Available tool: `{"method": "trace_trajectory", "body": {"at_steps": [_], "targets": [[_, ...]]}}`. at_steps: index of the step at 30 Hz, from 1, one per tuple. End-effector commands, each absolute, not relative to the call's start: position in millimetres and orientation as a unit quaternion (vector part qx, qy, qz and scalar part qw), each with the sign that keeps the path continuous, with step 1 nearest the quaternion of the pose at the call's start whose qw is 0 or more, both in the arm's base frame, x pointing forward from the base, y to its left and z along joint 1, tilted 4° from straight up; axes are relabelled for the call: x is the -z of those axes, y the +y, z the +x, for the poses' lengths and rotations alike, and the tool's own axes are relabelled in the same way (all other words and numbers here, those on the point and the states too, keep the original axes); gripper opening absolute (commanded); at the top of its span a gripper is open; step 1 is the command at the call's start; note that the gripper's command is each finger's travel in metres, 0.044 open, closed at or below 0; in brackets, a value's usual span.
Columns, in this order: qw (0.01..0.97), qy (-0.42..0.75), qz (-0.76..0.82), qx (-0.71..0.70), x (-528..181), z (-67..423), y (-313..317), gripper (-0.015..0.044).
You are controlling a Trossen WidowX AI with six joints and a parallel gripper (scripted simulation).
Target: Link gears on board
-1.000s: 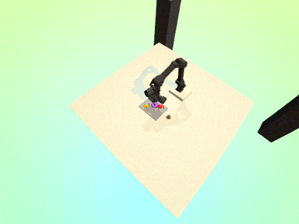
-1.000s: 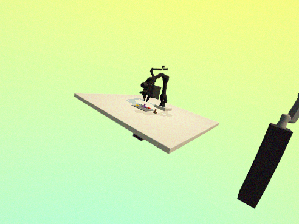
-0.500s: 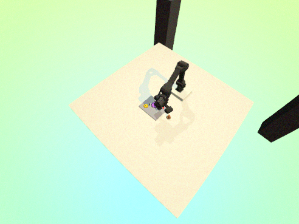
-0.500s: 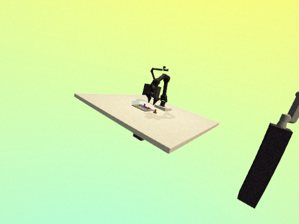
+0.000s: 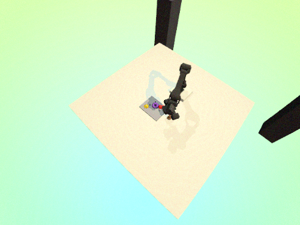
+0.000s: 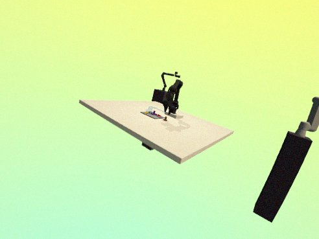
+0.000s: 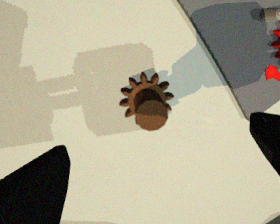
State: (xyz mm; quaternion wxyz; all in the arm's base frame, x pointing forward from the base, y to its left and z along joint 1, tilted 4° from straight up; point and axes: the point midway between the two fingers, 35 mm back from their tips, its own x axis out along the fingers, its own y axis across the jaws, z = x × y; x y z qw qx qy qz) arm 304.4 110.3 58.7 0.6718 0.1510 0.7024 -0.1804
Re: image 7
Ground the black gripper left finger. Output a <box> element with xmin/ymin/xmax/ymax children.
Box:
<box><xmin>0</xmin><ymin>144</ymin><xmax>70</xmax><ymax>224</ymax></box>

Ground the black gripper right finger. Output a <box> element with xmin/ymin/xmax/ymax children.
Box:
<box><xmin>249</xmin><ymin>112</ymin><xmax>280</xmax><ymax>176</ymax></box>

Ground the brown gear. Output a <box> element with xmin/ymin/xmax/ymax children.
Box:
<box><xmin>119</xmin><ymin>72</ymin><xmax>174</xmax><ymax>131</ymax></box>

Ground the red curved arrow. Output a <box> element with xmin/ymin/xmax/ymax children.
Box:
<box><xmin>265</xmin><ymin>66</ymin><xmax>280</xmax><ymax>81</ymax></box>

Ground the red gear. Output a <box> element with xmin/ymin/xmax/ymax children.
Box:
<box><xmin>271</xmin><ymin>29</ymin><xmax>280</xmax><ymax>58</ymax></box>

